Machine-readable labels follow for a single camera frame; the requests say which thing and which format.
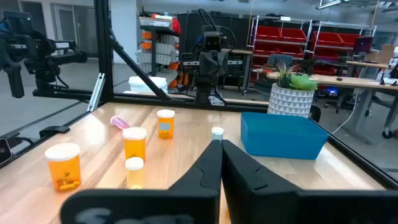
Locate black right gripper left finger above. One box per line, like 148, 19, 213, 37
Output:
60, 139, 223, 224

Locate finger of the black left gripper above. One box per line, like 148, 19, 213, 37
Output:
182, 51, 214, 77
213, 51, 248, 77

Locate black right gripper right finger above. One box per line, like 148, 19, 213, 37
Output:
221, 139, 398, 224

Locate small yellow pill bottle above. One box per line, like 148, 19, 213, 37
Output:
124, 156, 145, 190

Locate small pale blue pill bottle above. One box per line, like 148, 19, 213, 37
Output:
211, 126, 225, 142

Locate orange pill bottle white cap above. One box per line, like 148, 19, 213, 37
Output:
121, 126, 148, 162

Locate pink pill bottle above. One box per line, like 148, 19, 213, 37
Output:
109, 115, 131, 131

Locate red plastic storage bin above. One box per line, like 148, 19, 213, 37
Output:
338, 32, 364, 48
312, 30, 345, 47
256, 26, 283, 41
280, 27, 308, 44
313, 49, 340, 62

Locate blue plastic bin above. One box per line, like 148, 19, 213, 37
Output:
239, 111, 330, 161

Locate black rack with grey trays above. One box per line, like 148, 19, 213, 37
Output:
135, 14, 182, 91

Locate grey office chair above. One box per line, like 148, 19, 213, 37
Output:
267, 54, 295, 68

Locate silver metal shelf rack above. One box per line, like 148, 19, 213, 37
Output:
246, 14, 313, 68
312, 20, 377, 63

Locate white plastic tubs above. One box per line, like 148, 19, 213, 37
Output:
127, 75, 169, 95

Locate succulent in white patterned pot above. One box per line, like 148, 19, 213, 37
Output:
266, 60, 319, 119

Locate ceiling light fixture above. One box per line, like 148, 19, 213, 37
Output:
315, 0, 343, 11

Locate wooden top desk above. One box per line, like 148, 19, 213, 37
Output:
345, 60, 390, 70
266, 72, 398, 139

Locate laptop with purple lid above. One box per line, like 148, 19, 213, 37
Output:
353, 36, 374, 54

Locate black table edge clamp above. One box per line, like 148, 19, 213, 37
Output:
39, 125, 71, 139

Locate cardboard box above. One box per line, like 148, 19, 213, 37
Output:
369, 44, 398, 65

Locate black box device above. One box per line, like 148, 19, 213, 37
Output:
0, 138, 14, 166

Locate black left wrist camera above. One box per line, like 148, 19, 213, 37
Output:
201, 30, 224, 52

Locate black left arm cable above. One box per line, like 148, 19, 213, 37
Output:
197, 7, 238, 54

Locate black aluminium table frame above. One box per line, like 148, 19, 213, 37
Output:
0, 0, 398, 190

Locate silver metal bracket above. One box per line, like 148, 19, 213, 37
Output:
86, 72, 106, 113

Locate white hanging cable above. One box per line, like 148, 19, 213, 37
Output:
331, 89, 363, 135

